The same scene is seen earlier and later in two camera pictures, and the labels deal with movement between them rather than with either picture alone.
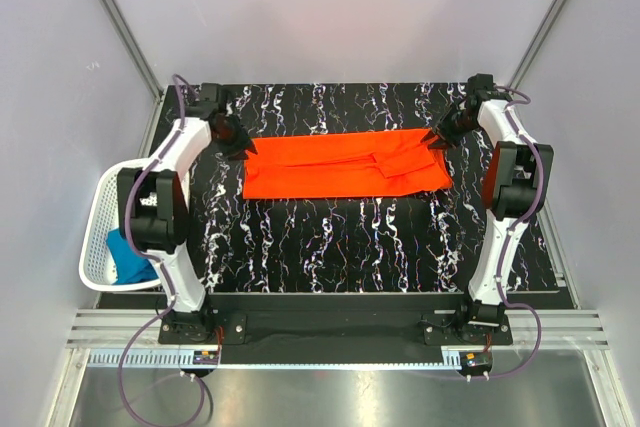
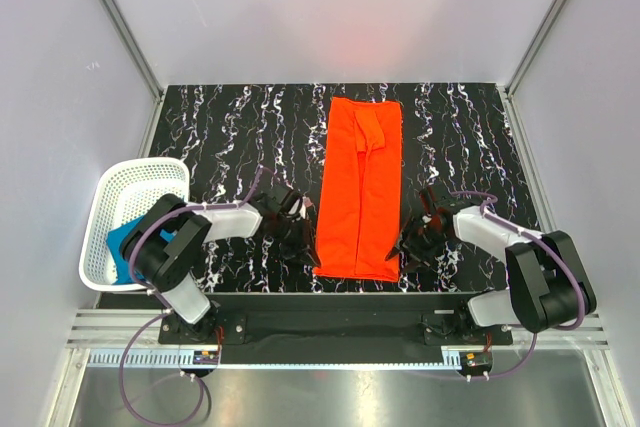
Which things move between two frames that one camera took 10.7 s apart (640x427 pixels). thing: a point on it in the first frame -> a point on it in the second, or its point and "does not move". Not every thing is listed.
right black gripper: (440, 144) -> (412, 224)
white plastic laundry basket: (103, 216) does not move
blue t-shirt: (132, 267) does not move
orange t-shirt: (388, 162) -> (360, 216)
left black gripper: (237, 151) -> (303, 248)
